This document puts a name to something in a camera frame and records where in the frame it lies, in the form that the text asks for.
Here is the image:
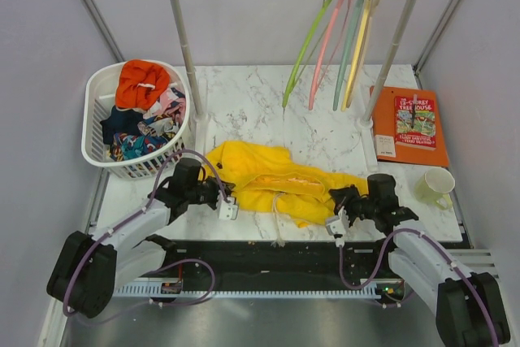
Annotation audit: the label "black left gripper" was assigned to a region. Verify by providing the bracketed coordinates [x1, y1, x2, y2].
[185, 176, 234, 210]

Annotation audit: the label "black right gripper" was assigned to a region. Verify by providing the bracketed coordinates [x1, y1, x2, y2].
[329, 184, 378, 226]

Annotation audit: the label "yellow shorts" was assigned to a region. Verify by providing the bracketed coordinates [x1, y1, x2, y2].
[206, 141, 368, 244]

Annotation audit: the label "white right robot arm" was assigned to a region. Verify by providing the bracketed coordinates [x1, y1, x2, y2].
[326, 174, 511, 346]

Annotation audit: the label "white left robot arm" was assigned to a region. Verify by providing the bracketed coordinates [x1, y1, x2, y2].
[46, 158, 237, 319]

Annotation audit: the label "green hanger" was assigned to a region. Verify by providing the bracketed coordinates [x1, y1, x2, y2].
[281, 0, 333, 109]

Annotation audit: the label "yellow hanger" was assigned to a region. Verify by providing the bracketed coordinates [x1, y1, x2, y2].
[341, 0, 372, 111]

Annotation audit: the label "pink hanger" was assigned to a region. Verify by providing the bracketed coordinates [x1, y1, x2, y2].
[308, 0, 353, 111]

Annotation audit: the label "beige wooden hanger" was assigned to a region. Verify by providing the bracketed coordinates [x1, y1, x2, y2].
[358, 0, 381, 68]

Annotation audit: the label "teal hanger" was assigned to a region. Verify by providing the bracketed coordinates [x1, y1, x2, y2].
[332, 0, 365, 111]

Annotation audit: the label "pale yellow mug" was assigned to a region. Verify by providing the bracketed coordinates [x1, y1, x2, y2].
[414, 167, 455, 210]

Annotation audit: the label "colourful comic print garment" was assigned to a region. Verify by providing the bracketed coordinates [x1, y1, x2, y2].
[108, 132, 171, 162]

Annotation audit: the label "pink patterned garment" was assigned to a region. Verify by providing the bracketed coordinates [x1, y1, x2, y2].
[143, 87, 186, 135]

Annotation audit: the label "white plastic laundry basket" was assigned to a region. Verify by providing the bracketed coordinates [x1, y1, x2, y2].
[81, 61, 194, 180]

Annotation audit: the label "navy blue garment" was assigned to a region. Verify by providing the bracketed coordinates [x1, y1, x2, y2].
[100, 106, 143, 145]

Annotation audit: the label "red storey treehouse book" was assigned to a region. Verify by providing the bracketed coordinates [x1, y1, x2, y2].
[394, 94, 436, 150]

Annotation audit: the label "orange garment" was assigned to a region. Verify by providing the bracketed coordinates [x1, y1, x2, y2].
[115, 59, 171, 111]

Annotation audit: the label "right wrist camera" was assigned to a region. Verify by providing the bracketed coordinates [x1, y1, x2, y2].
[325, 207, 349, 248]

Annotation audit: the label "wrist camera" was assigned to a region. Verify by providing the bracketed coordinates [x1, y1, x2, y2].
[325, 207, 349, 248]
[217, 197, 239, 221]

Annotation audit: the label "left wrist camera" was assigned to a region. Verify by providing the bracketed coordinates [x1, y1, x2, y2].
[217, 197, 239, 221]

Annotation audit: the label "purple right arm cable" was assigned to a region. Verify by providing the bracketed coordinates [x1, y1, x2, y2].
[337, 229, 501, 347]

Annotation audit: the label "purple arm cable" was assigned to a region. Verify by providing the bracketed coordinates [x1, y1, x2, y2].
[60, 150, 228, 319]
[337, 229, 501, 347]

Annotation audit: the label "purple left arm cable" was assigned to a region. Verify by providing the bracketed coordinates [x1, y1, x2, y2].
[60, 150, 228, 319]

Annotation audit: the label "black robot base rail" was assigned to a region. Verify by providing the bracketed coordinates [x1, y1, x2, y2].
[145, 234, 411, 291]

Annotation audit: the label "white slotted cable duct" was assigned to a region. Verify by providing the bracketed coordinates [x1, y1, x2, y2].
[113, 278, 381, 299]

